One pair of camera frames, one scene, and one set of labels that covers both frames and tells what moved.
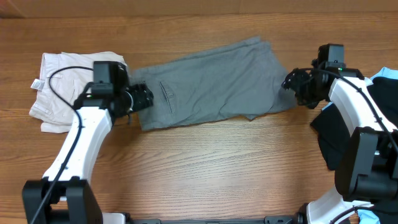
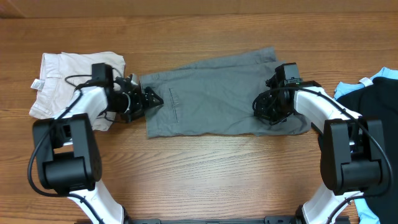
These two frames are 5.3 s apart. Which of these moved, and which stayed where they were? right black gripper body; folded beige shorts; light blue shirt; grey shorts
Moved: right black gripper body; grey shorts
Stayed: folded beige shorts; light blue shirt
